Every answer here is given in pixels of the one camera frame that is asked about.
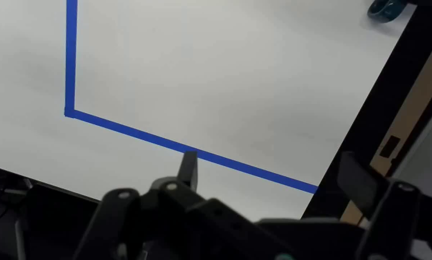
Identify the blue tape line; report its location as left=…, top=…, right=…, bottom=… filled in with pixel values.
left=64, top=0, right=319, bottom=194

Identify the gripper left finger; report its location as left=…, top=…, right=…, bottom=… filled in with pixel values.
left=73, top=151, right=263, bottom=260

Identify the teal cup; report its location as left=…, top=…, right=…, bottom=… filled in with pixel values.
left=367, top=0, right=408, bottom=23

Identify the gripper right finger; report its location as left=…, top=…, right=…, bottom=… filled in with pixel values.
left=337, top=152, right=432, bottom=260

